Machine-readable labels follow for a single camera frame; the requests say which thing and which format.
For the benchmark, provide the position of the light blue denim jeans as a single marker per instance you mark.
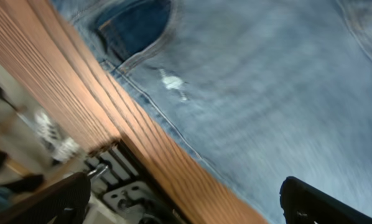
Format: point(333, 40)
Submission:
point(254, 90)

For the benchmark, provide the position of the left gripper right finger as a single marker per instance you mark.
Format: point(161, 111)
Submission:
point(304, 204)

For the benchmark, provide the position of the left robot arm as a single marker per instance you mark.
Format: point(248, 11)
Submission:
point(141, 200)

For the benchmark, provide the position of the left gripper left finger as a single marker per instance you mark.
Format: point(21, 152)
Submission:
point(63, 202)

